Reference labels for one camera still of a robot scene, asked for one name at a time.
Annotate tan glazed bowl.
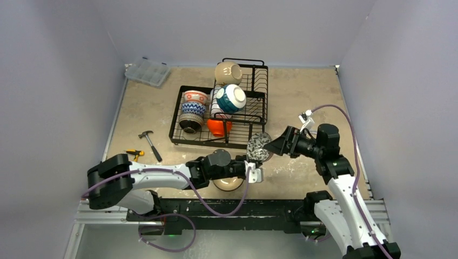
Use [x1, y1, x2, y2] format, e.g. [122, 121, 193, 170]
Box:
[212, 177, 244, 192]

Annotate grey floral black bowl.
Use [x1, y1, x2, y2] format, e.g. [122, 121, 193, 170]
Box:
[246, 132, 273, 162]

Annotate orange white bowl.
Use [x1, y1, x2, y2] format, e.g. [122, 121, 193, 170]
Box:
[206, 119, 232, 138]

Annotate black wire dish rack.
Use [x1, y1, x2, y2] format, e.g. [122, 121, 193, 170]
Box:
[168, 58, 270, 151]

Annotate brown beige bowl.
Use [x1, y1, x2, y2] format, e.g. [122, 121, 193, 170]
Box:
[179, 113, 204, 134]

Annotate teal white bowl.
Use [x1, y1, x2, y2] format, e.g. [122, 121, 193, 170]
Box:
[216, 84, 247, 113]

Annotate white ribbed bowl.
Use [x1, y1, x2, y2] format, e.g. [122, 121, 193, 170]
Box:
[209, 86, 221, 104]

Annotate red floral bowl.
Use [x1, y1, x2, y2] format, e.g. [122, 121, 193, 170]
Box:
[184, 90, 208, 105]

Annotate cream beige bowl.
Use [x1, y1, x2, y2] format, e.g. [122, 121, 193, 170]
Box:
[214, 62, 243, 85]

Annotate red patterned black bowl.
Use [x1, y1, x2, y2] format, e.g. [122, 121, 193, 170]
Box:
[181, 101, 206, 117]

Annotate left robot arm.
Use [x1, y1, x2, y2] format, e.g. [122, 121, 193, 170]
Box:
[82, 149, 258, 221]

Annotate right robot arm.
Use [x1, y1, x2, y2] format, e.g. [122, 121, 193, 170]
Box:
[264, 124, 401, 258]

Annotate small hammer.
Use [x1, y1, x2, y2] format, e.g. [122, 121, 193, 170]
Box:
[138, 130, 163, 162]

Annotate clear plastic organizer box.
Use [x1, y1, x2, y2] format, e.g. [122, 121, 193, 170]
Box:
[125, 57, 171, 88]

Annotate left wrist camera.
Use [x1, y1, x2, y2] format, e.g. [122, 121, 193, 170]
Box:
[245, 161, 264, 183]

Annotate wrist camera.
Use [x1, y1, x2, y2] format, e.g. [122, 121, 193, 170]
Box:
[245, 161, 264, 183]
[298, 110, 315, 133]

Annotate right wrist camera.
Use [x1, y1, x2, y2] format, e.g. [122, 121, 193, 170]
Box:
[298, 110, 315, 133]

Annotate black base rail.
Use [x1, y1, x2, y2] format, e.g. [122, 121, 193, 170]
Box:
[126, 198, 327, 238]

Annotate yellow handled pliers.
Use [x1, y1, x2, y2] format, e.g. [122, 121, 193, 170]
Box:
[125, 149, 145, 162]

